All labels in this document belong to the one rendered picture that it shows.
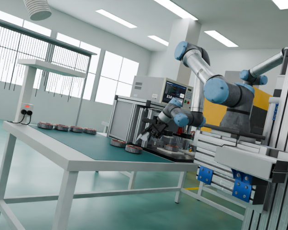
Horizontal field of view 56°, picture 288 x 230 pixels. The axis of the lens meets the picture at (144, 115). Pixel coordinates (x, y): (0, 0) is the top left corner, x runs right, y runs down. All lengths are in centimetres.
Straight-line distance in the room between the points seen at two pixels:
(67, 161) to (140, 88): 121
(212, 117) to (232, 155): 482
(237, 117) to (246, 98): 10
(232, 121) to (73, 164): 78
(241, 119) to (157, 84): 94
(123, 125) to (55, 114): 648
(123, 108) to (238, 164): 125
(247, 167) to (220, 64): 741
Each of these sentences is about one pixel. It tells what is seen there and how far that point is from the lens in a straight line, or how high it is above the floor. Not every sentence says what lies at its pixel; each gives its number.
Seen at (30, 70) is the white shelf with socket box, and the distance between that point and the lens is 212.
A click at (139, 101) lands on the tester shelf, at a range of 207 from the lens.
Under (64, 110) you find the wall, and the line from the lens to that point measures 868.
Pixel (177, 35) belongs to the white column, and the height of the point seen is 290.
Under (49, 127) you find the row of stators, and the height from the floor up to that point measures 77.
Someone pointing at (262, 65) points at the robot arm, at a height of 151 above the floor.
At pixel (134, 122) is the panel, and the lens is 210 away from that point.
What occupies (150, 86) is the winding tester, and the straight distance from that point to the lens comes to 221.
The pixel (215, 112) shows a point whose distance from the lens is 602.
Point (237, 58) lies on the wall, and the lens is 828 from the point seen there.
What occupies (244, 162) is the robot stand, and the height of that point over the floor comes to 91.
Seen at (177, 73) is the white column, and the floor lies 201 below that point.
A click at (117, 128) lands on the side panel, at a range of 224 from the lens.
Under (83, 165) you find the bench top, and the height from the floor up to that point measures 73.
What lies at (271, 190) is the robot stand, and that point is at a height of 79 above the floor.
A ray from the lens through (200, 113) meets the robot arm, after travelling 165.
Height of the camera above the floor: 103
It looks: 1 degrees down
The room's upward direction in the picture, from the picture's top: 12 degrees clockwise
